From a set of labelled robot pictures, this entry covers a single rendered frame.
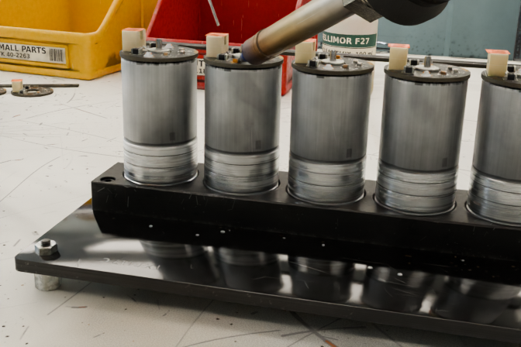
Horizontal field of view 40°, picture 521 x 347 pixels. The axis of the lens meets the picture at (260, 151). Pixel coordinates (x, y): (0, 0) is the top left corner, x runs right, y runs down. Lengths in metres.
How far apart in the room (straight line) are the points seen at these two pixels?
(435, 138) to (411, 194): 0.02
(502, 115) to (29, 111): 0.28
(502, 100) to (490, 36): 4.40
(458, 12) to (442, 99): 4.38
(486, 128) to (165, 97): 0.10
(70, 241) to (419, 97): 0.11
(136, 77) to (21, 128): 0.17
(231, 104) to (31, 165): 0.13
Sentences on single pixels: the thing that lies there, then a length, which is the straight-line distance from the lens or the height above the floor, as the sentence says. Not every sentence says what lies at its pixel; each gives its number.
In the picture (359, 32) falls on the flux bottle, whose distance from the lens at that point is 0.45.
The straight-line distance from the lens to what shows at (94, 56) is 0.50.
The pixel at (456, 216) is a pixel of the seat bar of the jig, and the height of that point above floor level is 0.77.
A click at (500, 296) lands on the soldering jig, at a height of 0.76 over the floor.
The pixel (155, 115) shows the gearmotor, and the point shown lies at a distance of 0.23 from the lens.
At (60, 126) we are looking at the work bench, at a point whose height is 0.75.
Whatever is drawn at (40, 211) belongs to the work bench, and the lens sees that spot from 0.28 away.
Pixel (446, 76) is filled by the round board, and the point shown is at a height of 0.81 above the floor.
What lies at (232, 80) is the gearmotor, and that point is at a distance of 0.22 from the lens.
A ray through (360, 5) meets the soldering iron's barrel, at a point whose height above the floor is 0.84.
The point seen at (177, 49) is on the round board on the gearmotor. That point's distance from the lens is 0.24.
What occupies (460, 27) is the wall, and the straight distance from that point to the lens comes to 4.60.
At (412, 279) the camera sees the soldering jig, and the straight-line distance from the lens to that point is 0.20.
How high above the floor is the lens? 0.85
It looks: 17 degrees down
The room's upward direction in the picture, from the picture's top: 2 degrees clockwise
